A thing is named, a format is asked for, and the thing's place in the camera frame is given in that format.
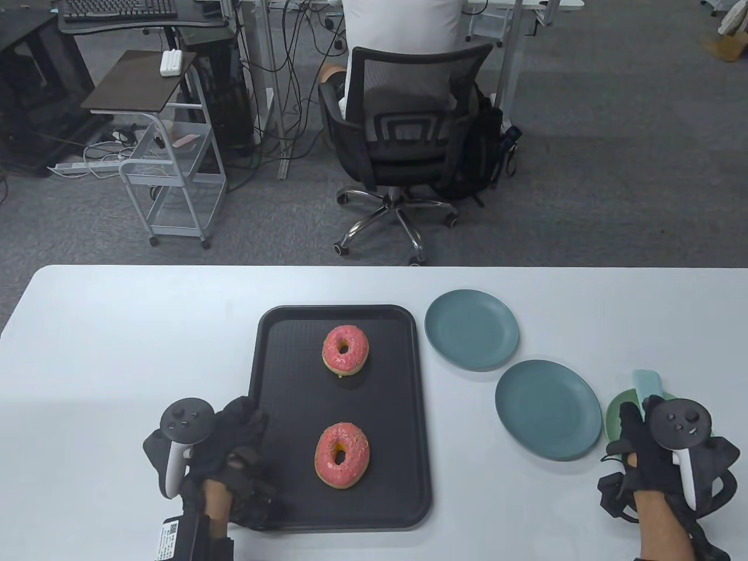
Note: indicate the person's right hand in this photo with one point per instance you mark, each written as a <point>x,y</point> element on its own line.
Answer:
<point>646,467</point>

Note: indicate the person's left hand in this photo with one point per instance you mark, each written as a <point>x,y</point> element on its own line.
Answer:
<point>234,450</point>

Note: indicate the person's right fingers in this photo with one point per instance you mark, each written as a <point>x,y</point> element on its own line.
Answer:
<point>630,421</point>

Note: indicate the person's left fingers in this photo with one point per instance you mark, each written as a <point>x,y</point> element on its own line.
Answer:
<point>245,418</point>

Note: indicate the pale green tongs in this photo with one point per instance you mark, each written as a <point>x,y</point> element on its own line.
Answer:
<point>647,385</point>

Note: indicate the person's right forearm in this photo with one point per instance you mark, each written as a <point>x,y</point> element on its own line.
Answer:
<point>663,526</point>

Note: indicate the person's left forearm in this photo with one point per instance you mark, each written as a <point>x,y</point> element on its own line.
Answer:
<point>215,502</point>

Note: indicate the light green round plate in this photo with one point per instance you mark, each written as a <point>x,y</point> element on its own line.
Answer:
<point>615,409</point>

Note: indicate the black and white right controller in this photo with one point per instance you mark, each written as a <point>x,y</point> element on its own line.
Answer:
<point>681,423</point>

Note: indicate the black and white controller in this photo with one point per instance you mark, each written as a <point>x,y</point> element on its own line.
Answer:
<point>186,418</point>
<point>681,423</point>

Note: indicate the black plastic serving tray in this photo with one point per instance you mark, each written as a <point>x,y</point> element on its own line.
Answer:
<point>286,380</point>

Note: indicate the black and white left controller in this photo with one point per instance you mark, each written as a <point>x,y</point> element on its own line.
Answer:
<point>186,418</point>

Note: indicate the teal round plate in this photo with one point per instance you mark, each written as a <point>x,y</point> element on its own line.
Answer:
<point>471,330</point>
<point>547,410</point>

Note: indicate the pink frosted sprinkled donut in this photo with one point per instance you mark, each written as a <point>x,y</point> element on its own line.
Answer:
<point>330,362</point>
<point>325,467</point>

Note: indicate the white rolling mesh cart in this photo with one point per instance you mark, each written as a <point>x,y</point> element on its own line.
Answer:
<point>175,169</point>

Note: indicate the pink flat item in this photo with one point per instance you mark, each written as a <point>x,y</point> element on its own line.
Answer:
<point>185,141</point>

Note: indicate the white floor power strip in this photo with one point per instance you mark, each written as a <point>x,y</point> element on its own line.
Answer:
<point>82,167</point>

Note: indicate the black backpack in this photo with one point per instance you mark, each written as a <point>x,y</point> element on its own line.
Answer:
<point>485,146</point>

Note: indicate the black mesh office chair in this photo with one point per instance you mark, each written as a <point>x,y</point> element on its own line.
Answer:
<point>403,146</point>

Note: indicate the black computer tower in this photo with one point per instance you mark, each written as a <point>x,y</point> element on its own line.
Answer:
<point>225,93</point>

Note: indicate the brown top side table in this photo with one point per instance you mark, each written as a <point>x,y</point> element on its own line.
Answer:
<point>140,79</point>

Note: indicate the white power strip box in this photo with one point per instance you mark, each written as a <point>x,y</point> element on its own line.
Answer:
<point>170,63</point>

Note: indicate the cardboard box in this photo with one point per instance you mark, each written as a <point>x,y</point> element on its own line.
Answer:
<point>727,47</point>

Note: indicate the black desk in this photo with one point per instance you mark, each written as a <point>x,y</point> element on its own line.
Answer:
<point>35,87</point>

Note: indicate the black keyboard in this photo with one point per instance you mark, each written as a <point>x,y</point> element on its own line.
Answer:
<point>117,9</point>

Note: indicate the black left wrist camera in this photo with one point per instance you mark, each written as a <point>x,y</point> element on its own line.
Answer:
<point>187,540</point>

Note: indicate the white desk frame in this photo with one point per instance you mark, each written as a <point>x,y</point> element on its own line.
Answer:
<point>274,87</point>

